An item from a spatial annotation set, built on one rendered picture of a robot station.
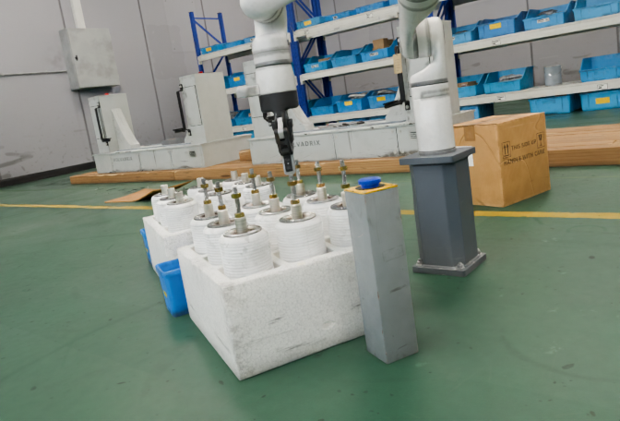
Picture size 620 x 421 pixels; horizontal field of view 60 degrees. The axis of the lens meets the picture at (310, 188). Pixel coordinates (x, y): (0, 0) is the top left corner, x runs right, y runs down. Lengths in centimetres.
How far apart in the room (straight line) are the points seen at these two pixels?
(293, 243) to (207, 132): 332
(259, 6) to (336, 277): 53
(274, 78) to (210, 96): 337
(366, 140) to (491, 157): 135
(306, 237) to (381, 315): 21
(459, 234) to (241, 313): 62
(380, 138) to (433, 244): 185
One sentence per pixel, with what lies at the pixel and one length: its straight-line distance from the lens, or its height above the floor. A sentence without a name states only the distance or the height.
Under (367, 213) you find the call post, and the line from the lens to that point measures 93.
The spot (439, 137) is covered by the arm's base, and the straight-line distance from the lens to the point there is 137.
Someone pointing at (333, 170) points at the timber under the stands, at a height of 3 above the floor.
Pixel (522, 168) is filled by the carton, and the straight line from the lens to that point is 213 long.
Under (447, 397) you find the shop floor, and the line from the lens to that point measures 92.
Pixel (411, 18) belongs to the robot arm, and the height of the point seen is 62.
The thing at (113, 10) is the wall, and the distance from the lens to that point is 843.
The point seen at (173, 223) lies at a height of 20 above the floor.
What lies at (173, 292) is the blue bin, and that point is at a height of 7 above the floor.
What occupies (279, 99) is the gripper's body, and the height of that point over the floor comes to 49.
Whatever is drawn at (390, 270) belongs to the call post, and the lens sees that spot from 97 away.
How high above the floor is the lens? 48
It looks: 9 degrees down
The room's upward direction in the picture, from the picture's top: 9 degrees counter-clockwise
